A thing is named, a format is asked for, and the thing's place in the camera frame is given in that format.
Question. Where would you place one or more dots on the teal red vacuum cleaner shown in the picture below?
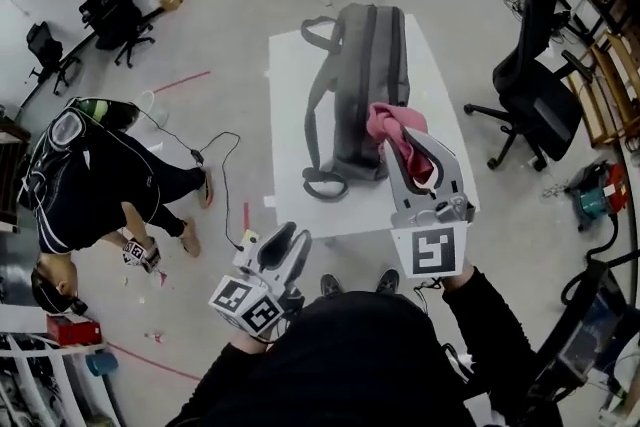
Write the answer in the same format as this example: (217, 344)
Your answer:
(597, 197)

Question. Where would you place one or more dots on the person's left shoe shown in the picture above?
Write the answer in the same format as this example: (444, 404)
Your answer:
(331, 286)

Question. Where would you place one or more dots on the red box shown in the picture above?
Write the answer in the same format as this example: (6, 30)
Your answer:
(74, 330)

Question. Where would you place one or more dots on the pink cloth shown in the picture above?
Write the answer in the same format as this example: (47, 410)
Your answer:
(390, 120)

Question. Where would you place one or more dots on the person's right shoe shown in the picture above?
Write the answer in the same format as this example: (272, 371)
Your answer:
(387, 281)

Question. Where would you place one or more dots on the black equipment stand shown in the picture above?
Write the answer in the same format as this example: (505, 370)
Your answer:
(590, 340)

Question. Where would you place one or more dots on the wooden frame rack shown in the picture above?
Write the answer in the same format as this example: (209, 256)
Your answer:
(605, 90)

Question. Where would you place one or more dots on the person's left forearm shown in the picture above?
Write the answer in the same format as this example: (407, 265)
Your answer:
(225, 375)

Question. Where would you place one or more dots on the black high-back office chair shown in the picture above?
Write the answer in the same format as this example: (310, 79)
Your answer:
(540, 105)

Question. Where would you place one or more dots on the person's black-clothed torso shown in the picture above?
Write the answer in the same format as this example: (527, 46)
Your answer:
(350, 365)

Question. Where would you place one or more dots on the scattered small floor litter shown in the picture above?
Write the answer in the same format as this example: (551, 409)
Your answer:
(160, 337)

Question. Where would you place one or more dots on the white metal shelving rack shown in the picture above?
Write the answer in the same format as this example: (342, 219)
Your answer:
(20, 317)

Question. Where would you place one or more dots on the blue bucket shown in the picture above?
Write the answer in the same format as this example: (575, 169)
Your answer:
(102, 365)

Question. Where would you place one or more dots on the grey backpack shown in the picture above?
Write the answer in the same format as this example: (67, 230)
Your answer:
(370, 80)

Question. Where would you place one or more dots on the person's right forearm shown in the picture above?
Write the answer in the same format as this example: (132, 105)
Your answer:
(487, 325)

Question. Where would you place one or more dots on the person's shoe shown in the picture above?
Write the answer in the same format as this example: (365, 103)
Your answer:
(331, 286)
(387, 281)

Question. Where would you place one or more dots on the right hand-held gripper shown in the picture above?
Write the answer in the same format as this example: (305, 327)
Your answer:
(432, 250)

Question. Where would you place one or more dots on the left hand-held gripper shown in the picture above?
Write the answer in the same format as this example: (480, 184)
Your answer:
(245, 305)

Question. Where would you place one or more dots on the black equipment case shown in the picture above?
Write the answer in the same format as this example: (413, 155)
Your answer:
(95, 4)

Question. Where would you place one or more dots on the dark wooden staircase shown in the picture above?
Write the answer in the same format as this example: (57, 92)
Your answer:
(12, 175)

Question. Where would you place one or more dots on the black power adapter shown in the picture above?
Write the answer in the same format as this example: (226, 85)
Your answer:
(197, 157)

